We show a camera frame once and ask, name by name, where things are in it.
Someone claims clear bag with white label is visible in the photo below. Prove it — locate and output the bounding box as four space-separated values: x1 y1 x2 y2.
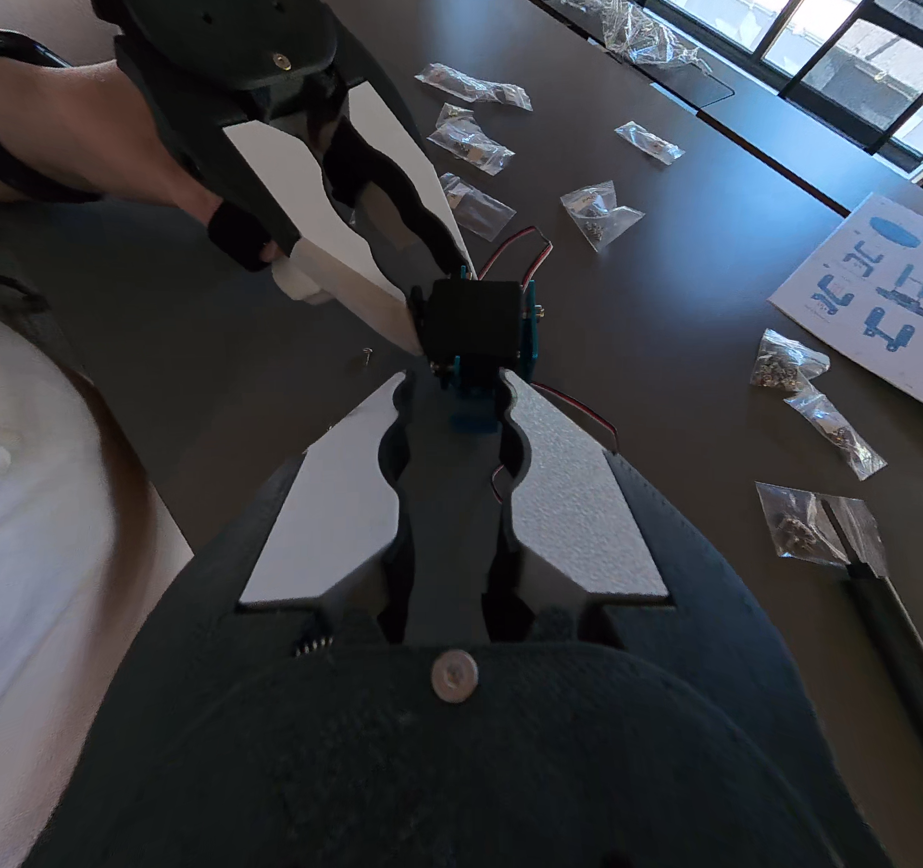
438 173 517 241

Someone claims clear bag with dark screws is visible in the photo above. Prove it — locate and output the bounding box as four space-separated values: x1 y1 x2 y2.
560 180 645 252

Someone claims long clear plastic bag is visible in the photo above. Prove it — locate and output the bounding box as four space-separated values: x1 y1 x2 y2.
414 62 535 113

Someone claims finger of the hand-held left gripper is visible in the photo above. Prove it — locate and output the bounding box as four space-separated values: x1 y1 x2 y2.
222 120 425 358
323 80 478 282

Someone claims black servo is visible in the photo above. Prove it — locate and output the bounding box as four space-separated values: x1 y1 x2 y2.
407 273 549 436

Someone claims narrow clear bag with screws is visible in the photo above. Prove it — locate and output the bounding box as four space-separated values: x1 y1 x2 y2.
785 381 888 481

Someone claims crumpled clear plastic bag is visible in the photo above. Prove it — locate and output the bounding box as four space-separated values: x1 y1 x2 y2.
427 103 516 176

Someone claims crinkled plastic wrap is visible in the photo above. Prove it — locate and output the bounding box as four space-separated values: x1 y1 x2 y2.
476 0 715 68

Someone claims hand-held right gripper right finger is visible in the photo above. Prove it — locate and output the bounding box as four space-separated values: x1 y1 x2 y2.
496 369 670 616

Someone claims black cylinder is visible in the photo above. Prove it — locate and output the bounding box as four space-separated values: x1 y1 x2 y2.
822 496 923 699

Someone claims clear bag with silver screws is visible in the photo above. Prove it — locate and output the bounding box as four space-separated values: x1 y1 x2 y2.
750 329 832 389

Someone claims person's left hand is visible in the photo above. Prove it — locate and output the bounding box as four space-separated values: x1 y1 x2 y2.
72 59 286 266

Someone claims person's left forearm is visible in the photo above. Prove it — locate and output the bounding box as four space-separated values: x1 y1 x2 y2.
0 59 80 200

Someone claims printed instruction sheet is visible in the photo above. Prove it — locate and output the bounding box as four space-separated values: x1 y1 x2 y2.
768 192 923 403

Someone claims white shirt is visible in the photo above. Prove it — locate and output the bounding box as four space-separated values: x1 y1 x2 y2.
0 323 196 855

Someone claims dark grey desk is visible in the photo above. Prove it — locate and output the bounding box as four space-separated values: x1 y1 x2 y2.
72 0 923 868

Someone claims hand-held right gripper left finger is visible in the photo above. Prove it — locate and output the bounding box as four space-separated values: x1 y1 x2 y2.
237 370 418 642

